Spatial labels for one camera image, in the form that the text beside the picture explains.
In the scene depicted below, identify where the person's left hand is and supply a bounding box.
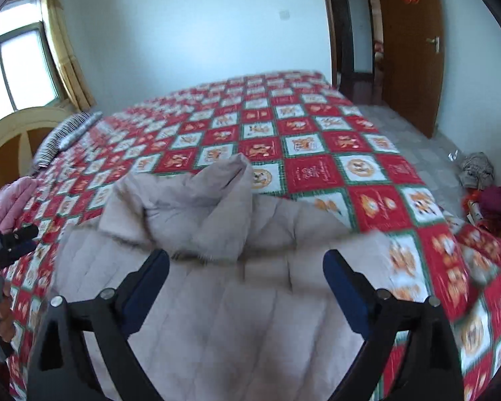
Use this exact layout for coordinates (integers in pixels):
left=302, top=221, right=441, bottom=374
left=0, top=278, right=17, bottom=340

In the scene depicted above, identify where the cream wooden headboard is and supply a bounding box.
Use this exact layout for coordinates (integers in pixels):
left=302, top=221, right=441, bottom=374
left=0, top=106, right=78, bottom=193

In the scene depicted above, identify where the window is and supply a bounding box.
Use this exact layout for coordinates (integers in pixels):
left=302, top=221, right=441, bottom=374
left=0, top=0, right=65, bottom=134

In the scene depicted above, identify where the dark wooden door frame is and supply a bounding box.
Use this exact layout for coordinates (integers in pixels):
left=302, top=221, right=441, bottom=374
left=318, top=0, right=385, bottom=103

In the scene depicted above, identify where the grey cloth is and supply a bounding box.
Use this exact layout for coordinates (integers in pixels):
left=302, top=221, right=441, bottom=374
left=459, top=152, right=495, bottom=188

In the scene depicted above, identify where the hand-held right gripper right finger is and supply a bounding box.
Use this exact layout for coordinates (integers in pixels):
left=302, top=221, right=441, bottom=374
left=322, top=249, right=465, bottom=401

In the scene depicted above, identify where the pink cloth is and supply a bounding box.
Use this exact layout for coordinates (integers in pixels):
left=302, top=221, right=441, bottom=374
left=0, top=176, right=43, bottom=239

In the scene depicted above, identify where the yellow curtain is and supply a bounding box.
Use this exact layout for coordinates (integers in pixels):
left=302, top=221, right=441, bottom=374
left=39, top=0, right=98, bottom=111

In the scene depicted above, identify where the red checked printed blanket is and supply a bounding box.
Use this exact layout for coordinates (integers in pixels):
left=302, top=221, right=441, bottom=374
left=0, top=71, right=501, bottom=401

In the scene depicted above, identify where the striped pillow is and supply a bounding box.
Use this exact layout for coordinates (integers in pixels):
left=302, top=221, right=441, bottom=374
left=32, top=111, right=102, bottom=172

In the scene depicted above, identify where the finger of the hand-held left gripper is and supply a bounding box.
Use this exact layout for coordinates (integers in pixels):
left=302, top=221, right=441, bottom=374
left=0, top=225, right=39, bottom=275

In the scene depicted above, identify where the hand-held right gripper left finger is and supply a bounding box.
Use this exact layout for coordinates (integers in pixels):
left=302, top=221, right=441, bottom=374
left=27, top=249, right=170, bottom=401

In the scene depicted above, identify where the maroon cloth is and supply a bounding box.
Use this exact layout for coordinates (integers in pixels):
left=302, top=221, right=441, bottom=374
left=463, top=186, right=501, bottom=235

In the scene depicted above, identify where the brown wooden door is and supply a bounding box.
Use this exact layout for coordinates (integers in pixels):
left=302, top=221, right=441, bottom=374
left=376, top=0, right=445, bottom=139

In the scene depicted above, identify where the beige puffer jacket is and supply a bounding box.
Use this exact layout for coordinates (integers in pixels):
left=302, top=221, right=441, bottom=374
left=52, top=153, right=391, bottom=401

